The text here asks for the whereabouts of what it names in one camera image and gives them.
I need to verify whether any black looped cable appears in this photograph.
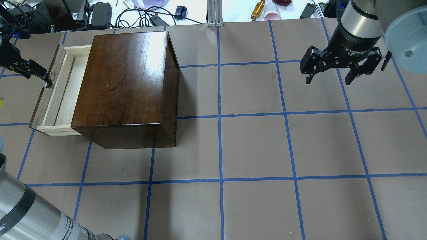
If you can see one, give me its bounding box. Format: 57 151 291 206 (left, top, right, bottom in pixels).
115 6 202 29

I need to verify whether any gold metal tool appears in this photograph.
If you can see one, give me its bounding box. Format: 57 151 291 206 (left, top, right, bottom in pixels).
250 0 265 21

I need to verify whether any dark wooden drawer cabinet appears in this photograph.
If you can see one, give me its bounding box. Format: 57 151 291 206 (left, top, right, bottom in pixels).
71 31 180 149

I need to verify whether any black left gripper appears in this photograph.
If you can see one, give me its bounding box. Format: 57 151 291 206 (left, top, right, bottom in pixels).
0 39 52 84

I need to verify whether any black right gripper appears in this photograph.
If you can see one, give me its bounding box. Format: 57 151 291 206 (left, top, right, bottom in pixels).
300 25 382 85

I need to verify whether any red brown fruit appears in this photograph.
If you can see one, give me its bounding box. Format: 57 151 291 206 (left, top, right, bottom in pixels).
272 0 292 7

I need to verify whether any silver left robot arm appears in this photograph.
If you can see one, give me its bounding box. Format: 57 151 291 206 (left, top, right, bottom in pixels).
1 41 112 240

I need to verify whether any black power brick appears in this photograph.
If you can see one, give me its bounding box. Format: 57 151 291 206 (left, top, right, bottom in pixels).
90 2 112 29

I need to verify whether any aluminium frame post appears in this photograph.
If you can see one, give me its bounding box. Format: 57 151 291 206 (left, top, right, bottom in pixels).
207 0 224 28

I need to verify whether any small black blue device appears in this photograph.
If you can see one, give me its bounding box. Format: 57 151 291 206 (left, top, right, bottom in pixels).
174 6 187 20

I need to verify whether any wooden drawer with white handle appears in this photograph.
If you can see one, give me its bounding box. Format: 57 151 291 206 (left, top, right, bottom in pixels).
29 44 91 136

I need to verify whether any black power adapter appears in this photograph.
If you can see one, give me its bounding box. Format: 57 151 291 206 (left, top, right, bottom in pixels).
300 3 316 19

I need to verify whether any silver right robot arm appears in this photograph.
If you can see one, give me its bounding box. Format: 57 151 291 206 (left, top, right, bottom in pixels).
300 0 427 85

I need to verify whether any pink white cup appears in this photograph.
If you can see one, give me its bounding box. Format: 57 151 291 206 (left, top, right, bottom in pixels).
263 10 281 20

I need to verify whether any purple plate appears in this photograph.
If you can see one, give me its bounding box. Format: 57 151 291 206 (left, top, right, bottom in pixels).
132 0 169 10

